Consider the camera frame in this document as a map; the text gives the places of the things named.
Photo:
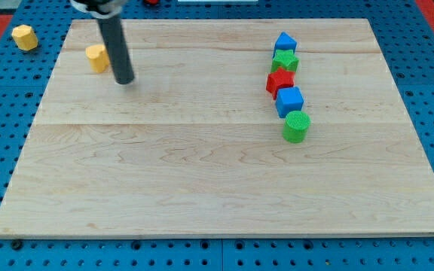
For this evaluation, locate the blue triangle block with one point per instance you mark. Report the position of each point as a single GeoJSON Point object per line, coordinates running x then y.
{"type": "Point", "coordinates": [285, 42]}

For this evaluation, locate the yellow heart block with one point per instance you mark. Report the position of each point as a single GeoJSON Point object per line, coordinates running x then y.
{"type": "Point", "coordinates": [98, 57]}

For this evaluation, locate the green star block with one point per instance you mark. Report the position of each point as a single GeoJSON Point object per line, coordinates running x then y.
{"type": "Point", "coordinates": [285, 59]}

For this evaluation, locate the light wooden board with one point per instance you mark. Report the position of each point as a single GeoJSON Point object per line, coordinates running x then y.
{"type": "Point", "coordinates": [193, 148]}

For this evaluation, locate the red star block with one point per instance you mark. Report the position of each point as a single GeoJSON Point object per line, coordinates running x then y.
{"type": "Point", "coordinates": [281, 78]}

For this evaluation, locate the green cylinder block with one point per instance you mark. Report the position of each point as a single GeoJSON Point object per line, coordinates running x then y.
{"type": "Point", "coordinates": [296, 126]}

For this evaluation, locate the yellow hexagon block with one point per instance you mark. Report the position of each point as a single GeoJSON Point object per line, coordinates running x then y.
{"type": "Point", "coordinates": [24, 37]}

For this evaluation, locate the grey cylindrical robot arm stick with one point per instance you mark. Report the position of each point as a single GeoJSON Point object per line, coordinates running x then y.
{"type": "Point", "coordinates": [108, 16]}

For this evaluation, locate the blue cube block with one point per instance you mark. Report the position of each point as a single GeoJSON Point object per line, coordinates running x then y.
{"type": "Point", "coordinates": [288, 99]}

